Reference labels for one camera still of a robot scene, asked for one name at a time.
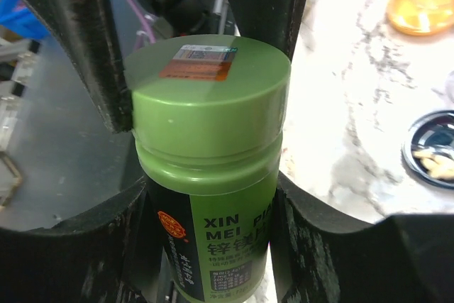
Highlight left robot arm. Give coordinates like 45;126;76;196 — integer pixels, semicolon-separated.
22;0;306;133

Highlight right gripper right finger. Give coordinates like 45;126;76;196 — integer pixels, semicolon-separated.
270;175;453;302

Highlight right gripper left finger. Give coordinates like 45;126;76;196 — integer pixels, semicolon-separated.
1;178;170;302

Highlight green bottle cap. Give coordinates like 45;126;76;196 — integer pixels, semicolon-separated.
125;35;291;158

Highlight dark blue round dish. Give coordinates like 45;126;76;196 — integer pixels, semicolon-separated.
401;110;453;190

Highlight orange round dish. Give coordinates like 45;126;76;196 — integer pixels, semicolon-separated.
386;0;453;36

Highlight yellow pills in dish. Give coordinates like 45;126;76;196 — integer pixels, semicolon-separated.
412;149;453;180

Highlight blue crate beyond table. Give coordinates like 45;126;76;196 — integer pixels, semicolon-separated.
1;0;50;40

